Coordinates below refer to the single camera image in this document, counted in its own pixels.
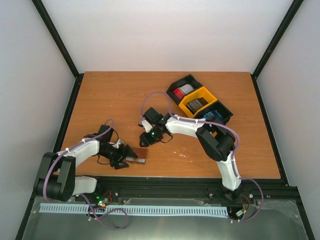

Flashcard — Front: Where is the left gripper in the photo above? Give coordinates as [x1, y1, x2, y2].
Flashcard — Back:
[99, 143, 138, 170]

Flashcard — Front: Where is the brown leather card holder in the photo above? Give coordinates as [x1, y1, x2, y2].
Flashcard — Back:
[124, 147, 148, 165]

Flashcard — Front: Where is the yellow bin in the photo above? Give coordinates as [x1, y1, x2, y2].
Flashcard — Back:
[178, 86, 218, 118]

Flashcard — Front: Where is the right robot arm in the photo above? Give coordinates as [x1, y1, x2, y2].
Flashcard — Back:
[138, 107, 242, 202]

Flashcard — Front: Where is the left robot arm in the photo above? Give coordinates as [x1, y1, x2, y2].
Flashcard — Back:
[33, 124, 138, 202]

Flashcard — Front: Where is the red card stack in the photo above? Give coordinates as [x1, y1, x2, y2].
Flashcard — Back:
[173, 88, 185, 100]

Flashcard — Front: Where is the dark grey card stack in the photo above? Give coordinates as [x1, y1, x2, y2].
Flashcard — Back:
[186, 97, 208, 114]

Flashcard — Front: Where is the white card stack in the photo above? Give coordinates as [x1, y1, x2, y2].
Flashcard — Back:
[179, 84, 194, 95]

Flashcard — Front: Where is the blue card stack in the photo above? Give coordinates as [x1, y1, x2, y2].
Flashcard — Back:
[202, 110, 224, 122]

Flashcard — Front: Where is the small circuit board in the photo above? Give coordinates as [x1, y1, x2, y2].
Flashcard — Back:
[96, 190, 113, 207]

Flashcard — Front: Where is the black bin left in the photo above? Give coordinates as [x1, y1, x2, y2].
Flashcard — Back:
[166, 74, 203, 105]

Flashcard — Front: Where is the black bin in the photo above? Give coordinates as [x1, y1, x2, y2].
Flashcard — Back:
[195, 100, 234, 125]
[166, 74, 203, 105]

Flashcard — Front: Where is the black bin right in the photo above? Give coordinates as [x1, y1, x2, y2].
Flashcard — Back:
[195, 100, 234, 125]

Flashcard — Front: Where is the right base connector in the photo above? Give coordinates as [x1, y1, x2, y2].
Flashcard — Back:
[235, 209, 247, 219]

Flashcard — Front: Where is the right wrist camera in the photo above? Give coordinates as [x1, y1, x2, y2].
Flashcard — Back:
[138, 119, 153, 133]

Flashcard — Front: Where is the light blue cable duct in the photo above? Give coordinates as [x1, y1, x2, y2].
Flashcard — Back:
[38, 203, 228, 218]

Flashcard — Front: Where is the right black frame post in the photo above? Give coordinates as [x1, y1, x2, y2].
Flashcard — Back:
[251, 0, 305, 78]

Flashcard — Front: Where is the black frame post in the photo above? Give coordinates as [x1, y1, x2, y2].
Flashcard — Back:
[31, 0, 81, 78]
[251, 0, 305, 78]

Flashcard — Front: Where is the left black frame post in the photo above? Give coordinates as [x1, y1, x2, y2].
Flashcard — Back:
[31, 0, 81, 78]

